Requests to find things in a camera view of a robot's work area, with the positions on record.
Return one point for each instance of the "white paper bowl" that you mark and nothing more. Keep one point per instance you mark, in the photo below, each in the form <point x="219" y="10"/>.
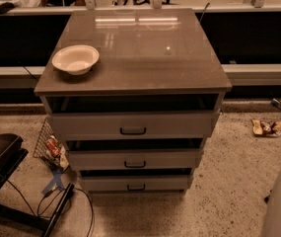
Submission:
<point x="75" y="59"/>

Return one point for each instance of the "wire mesh basket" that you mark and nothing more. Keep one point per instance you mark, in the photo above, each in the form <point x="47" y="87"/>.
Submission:
<point x="59" y="163"/>

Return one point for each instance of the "blue tape cross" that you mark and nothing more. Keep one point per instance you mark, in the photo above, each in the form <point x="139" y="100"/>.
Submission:
<point x="55" y="182"/>

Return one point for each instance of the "grey drawer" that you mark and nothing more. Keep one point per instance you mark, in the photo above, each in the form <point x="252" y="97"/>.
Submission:
<point x="114" y="126"/>
<point x="135" y="183"/>
<point x="134" y="159"/>

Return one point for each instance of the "grey drawer cabinet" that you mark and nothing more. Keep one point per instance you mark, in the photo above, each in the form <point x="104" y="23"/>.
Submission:
<point x="151" y="61"/>

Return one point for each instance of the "black office chair base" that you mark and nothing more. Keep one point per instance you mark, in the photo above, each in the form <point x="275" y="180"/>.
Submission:
<point x="11" y="155"/>

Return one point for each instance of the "middle grey drawer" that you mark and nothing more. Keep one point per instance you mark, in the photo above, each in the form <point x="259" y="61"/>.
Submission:
<point x="134" y="159"/>

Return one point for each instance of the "top grey drawer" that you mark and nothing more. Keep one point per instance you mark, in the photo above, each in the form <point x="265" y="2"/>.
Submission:
<point x="114" y="126"/>

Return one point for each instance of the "red snack packet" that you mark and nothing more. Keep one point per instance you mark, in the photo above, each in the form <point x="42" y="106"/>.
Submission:
<point x="52" y="145"/>

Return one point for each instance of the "bottom grey drawer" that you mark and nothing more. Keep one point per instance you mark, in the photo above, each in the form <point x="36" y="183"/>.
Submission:
<point x="135" y="183"/>

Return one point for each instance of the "black bar on floor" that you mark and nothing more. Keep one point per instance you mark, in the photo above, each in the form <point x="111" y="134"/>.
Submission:
<point x="58" y="210"/>

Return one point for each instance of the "snack wrappers on floor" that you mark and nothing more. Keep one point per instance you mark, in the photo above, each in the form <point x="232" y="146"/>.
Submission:
<point x="268" y="128"/>

